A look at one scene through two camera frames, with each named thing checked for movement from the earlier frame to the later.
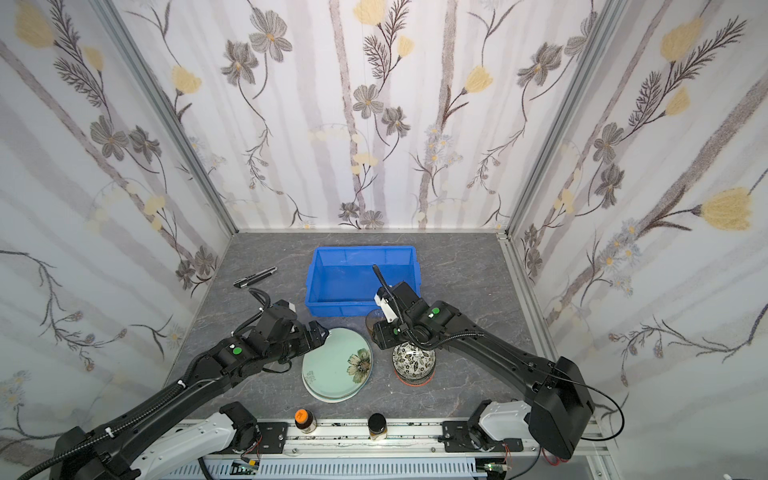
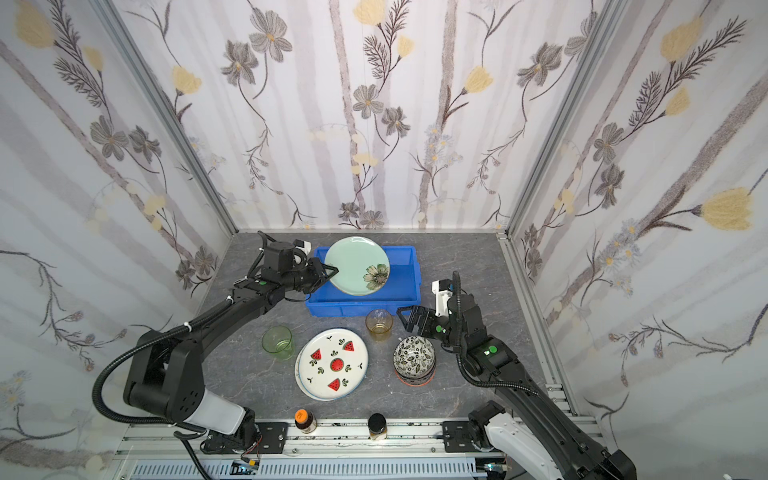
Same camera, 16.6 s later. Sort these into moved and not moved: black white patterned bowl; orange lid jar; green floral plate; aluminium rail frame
Moved: green floral plate
Not moved: aluminium rail frame; orange lid jar; black white patterned bowl
